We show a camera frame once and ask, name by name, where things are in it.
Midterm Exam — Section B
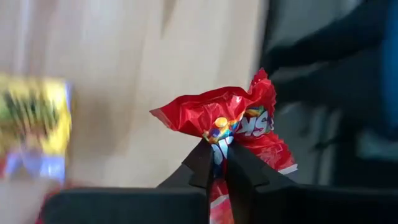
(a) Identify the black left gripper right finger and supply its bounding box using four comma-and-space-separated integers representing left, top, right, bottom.
226, 142, 398, 224

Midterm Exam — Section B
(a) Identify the red Skittles candy pack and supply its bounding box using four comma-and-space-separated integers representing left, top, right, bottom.
149, 67, 299, 224

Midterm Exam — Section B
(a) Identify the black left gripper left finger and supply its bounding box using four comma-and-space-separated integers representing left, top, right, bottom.
42, 139, 215, 224

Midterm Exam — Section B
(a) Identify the yellow Sour Patch candy pack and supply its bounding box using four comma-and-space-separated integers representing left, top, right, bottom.
0, 73, 74, 184

